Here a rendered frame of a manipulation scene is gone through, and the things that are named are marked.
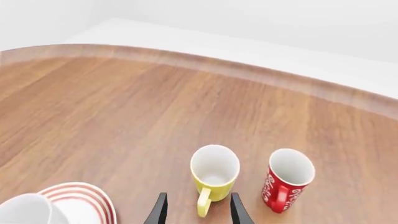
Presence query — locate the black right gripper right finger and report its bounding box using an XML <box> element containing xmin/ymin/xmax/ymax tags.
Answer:
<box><xmin>230</xmin><ymin>192</ymin><xmax>254</xmax><ymax>224</ymax></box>

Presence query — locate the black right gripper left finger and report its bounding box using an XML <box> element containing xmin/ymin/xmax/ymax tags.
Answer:
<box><xmin>143</xmin><ymin>192</ymin><xmax>170</xmax><ymax>224</ymax></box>

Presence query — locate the yellow and white mug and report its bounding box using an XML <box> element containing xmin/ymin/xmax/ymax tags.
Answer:
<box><xmin>190</xmin><ymin>144</ymin><xmax>241</xmax><ymax>218</ymax></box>

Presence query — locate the red mug with white lettering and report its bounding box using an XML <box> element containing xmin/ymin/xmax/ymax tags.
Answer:
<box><xmin>261</xmin><ymin>148</ymin><xmax>316</xmax><ymax>214</ymax></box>

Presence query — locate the white plate with red rings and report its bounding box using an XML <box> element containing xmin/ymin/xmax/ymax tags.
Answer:
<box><xmin>37</xmin><ymin>182</ymin><xmax>118</xmax><ymax>224</ymax></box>

